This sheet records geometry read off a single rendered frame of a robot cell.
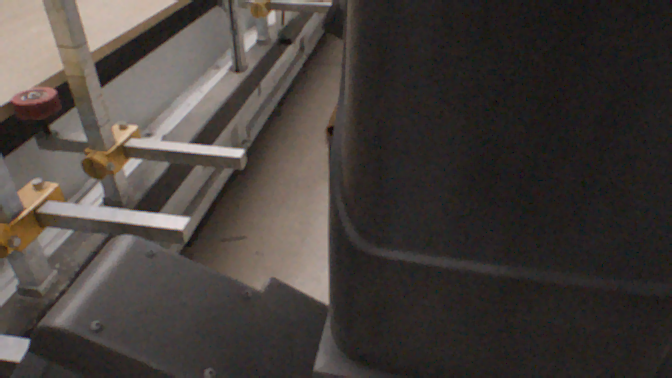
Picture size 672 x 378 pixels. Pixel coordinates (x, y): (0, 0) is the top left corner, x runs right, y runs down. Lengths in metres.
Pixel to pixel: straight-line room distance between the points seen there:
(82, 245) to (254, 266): 0.99
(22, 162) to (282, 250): 1.07
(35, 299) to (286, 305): 0.84
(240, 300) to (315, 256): 1.82
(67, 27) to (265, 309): 0.86
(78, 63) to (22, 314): 0.42
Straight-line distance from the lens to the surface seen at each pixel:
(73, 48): 0.99
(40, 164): 1.28
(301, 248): 2.01
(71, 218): 0.89
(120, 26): 1.56
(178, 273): 0.16
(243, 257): 2.00
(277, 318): 0.16
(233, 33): 1.67
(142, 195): 1.16
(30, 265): 0.95
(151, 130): 1.59
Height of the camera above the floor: 1.33
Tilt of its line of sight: 35 degrees down
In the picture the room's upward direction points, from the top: straight up
